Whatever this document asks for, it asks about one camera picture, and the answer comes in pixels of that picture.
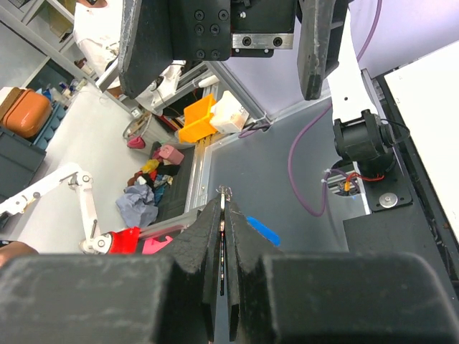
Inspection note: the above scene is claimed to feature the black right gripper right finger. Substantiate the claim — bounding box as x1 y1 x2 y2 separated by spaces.
224 202 458 343

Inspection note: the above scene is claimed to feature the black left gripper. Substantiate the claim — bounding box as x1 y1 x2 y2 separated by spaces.
118 0 349 100

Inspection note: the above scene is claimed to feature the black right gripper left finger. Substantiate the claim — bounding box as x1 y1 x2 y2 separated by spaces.
1 199 220 343

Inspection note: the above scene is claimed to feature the blue key tag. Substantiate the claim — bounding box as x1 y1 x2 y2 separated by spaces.
247 216 281 247

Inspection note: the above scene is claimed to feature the yellow storage bin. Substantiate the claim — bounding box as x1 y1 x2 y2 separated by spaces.
178 94 217 143

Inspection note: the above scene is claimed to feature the pile of coloured cloths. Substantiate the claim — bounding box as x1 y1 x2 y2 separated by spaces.
115 142 186 227

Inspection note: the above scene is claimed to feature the person in white shirt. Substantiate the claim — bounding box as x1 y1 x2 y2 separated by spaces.
73 0 123 77

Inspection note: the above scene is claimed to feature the orange container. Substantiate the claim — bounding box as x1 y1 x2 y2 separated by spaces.
1 87 52 139

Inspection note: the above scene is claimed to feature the aluminium frame rail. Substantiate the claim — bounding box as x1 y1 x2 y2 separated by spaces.
184 62 273 213

